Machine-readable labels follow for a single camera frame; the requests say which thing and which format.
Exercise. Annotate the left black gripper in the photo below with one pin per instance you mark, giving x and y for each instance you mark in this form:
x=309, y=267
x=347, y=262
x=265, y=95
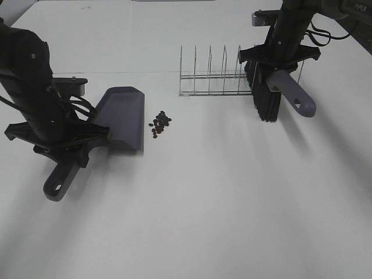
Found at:
x=52, y=121

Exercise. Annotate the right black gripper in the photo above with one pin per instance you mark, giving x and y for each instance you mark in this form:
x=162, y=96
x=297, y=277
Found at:
x=282, y=46

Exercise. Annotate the purple hand brush black bristles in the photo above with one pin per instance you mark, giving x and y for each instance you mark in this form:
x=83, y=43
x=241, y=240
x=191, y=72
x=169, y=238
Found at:
x=269, y=86

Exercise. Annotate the purple plastic dustpan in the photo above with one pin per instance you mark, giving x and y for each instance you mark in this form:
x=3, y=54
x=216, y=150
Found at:
x=118, y=125

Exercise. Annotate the pile of coffee beans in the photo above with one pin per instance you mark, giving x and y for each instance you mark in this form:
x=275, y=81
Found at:
x=159, y=123

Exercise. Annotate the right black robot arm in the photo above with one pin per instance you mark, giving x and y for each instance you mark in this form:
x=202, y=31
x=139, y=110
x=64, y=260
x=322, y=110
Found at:
x=359, y=10

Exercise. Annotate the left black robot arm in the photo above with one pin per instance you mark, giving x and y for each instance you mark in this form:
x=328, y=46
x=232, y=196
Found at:
x=23, y=53

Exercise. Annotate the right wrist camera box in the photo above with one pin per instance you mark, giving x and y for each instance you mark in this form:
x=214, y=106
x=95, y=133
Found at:
x=262, y=18

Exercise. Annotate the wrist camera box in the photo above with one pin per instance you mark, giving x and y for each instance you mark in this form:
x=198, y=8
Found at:
x=262, y=18
x=70, y=86

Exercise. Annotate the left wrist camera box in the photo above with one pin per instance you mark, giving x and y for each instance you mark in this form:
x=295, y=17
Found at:
x=70, y=86

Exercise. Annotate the chrome wire dish rack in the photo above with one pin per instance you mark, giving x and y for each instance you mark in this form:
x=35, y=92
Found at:
x=205, y=74

